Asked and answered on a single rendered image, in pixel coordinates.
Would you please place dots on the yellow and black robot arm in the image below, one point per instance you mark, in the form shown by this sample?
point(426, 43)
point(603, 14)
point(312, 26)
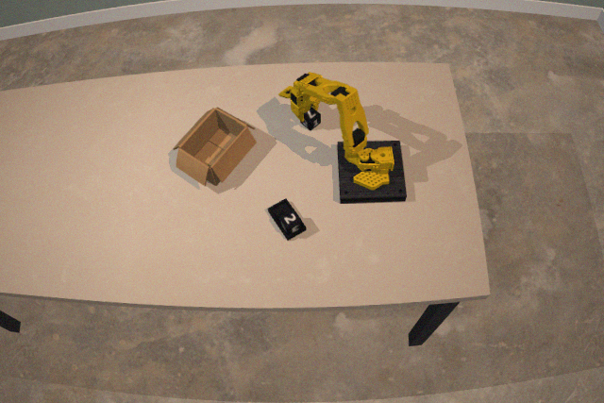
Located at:
point(347, 97)

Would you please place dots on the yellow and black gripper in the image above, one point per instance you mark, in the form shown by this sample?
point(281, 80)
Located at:
point(305, 107)

